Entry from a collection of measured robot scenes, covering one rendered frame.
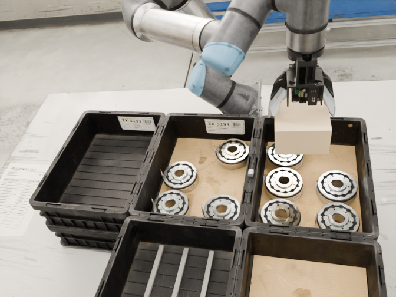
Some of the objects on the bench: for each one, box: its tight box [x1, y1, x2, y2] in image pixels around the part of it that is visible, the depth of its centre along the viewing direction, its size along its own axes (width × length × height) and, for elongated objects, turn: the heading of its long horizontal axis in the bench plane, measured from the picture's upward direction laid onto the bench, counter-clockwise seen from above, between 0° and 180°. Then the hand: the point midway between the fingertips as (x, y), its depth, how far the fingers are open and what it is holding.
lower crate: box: [46, 225, 119, 252], centre depth 128 cm, size 40×30×12 cm
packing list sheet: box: [0, 163, 50, 236], centre depth 141 cm, size 33×23×1 cm
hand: (300, 114), depth 91 cm, fingers closed on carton, 14 cm apart
